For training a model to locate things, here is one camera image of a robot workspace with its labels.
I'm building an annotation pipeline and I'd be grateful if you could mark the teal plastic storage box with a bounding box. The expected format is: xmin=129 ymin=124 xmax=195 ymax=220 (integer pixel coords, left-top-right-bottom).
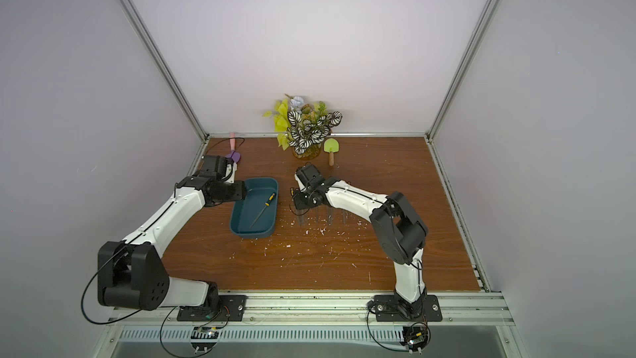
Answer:
xmin=230 ymin=177 xmax=279 ymax=239

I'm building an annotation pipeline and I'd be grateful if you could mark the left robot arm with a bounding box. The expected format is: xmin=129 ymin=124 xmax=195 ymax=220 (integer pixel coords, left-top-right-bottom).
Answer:
xmin=96 ymin=156 xmax=247 ymax=313

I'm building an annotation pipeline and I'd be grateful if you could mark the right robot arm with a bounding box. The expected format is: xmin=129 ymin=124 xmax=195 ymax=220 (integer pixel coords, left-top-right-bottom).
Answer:
xmin=291 ymin=163 xmax=428 ymax=318

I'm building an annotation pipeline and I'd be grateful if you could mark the purple heart-shaped spatula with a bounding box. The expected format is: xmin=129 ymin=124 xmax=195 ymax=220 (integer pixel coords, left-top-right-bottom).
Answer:
xmin=226 ymin=133 xmax=241 ymax=163

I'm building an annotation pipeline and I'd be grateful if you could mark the potted plant in glass vase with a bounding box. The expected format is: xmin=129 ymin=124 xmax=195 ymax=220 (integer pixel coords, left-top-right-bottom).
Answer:
xmin=263 ymin=94 xmax=343 ymax=160

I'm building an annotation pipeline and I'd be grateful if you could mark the left controller board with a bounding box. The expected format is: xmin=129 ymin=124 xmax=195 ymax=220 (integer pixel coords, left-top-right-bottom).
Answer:
xmin=190 ymin=327 xmax=220 ymax=356

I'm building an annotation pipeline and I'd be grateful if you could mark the controller board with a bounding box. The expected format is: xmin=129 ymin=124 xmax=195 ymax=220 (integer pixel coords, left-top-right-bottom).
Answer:
xmin=402 ymin=323 xmax=432 ymax=355
xmin=190 ymin=327 xmax=220 ymax=356

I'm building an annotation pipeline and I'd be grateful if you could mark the right controller board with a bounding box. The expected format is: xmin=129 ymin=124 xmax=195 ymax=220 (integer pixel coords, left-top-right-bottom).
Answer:
xmin=402 ymin=323 xmax=432 ymax=355

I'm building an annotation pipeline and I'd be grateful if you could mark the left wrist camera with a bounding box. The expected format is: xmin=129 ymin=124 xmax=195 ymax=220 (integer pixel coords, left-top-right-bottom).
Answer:
xmin=222 ymin=162 xmax=238 ymax=184

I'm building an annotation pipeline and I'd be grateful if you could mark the green spatula wooden handle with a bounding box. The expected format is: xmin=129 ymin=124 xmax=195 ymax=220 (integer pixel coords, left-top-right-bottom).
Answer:
xmin=323 ymin=139 xmax=340 ymax=167

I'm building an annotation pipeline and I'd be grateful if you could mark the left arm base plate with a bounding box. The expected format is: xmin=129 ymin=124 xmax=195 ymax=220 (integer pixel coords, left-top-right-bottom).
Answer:
xmin=177 ymin=295 xmax=248 ymax=323

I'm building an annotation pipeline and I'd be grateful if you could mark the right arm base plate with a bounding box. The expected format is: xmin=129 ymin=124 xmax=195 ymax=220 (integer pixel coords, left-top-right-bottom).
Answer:
xmin=367 ymin=294 xmax=443 ymax=323

